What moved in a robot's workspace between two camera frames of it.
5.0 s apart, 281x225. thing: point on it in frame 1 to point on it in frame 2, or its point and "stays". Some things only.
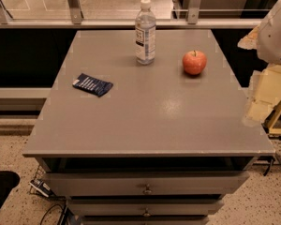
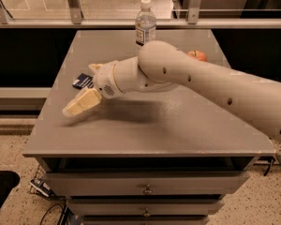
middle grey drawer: (144, 207) stays
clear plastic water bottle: (145, 35) stays
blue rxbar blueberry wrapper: (93, 84) stays
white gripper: (275, 37) to (104, 78)
